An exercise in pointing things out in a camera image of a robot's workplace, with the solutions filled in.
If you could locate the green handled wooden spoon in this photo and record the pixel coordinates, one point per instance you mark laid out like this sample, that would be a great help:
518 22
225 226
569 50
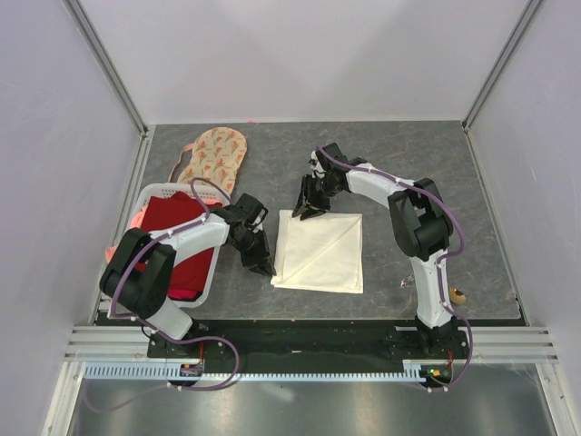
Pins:
457 297

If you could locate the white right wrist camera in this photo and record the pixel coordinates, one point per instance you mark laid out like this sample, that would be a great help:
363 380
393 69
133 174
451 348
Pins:
315 167

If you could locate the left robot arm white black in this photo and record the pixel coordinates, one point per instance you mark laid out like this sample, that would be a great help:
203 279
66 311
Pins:
137 278

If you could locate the pink cloth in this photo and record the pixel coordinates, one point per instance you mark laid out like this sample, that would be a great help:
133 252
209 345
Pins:
135 222

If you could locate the floral beige eye mask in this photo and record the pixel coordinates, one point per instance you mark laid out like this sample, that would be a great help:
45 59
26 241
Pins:
215 155

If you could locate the white cloth napkin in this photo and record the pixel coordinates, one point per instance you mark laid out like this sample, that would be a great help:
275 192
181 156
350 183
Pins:
321 254

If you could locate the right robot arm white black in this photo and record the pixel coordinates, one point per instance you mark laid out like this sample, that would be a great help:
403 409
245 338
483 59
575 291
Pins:
422 226

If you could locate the white slotted cable duct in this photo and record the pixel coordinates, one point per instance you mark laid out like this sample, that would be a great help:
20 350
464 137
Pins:
182 372

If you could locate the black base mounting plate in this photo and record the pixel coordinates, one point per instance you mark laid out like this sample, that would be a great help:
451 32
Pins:
396 341

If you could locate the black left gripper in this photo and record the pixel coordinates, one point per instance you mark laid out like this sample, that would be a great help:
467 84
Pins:
261 261

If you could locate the red cloth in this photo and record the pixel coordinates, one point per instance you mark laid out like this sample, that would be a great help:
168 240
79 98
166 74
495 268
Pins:
188 277

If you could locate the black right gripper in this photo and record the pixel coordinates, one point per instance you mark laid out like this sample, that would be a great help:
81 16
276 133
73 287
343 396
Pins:
307 197

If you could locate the white plastic basket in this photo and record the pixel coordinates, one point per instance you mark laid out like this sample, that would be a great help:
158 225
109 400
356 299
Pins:
154 191

